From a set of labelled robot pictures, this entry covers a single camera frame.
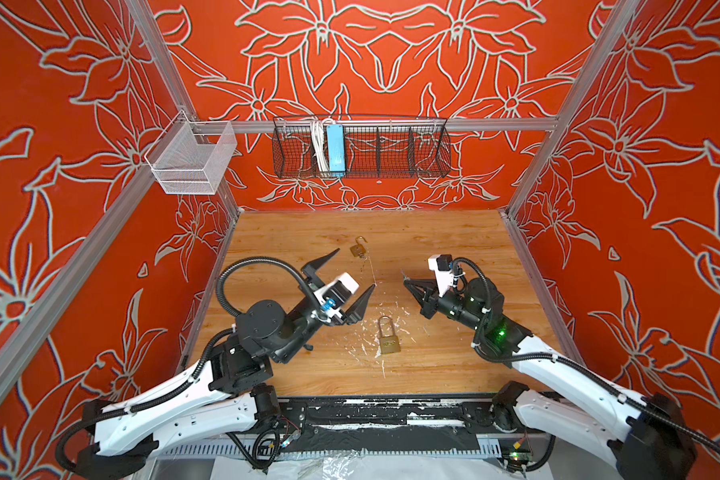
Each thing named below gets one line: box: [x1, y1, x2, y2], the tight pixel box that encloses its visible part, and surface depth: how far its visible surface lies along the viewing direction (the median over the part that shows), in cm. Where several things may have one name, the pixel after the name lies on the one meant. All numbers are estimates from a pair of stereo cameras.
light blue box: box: [327, 124, 345, 177], surface depth 92 cm
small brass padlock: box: [350, 235, 368, 257], surface depth 109 cm
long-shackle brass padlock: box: [378, 315, 401, 354], surface depth 89 cm
